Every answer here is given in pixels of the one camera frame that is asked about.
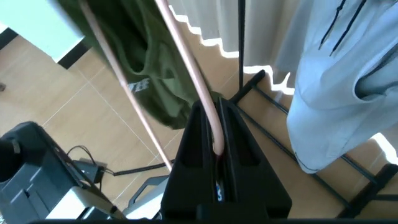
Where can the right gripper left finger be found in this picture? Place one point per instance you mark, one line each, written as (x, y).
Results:
(180, 193)

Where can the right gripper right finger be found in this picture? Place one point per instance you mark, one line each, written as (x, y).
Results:
(261, 193)

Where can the pale grey shorts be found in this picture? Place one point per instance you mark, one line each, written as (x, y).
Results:
(326, 109)

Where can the pink clothes hanger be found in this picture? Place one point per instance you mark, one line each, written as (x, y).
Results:
(193, 68)

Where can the green long-sleeved shirt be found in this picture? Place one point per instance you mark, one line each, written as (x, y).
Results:
(146, 40)

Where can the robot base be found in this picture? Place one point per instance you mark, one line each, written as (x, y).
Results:
(31, 174)

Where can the black clothes rack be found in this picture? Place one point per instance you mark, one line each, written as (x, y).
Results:
(241, 46)

